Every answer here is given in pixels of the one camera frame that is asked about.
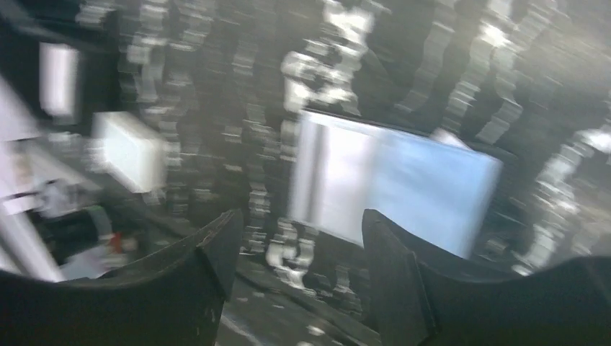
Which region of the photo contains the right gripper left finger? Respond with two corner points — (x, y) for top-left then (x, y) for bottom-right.
(1, 210), (244, 345)

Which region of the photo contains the white card stack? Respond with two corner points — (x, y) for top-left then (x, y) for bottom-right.
(92, 111), (166, 194)

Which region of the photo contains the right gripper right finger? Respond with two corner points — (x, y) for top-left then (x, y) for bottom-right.
(362, 209), (610, 345)

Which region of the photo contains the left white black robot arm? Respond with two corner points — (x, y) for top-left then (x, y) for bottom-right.
(1, 80), (138, 283)

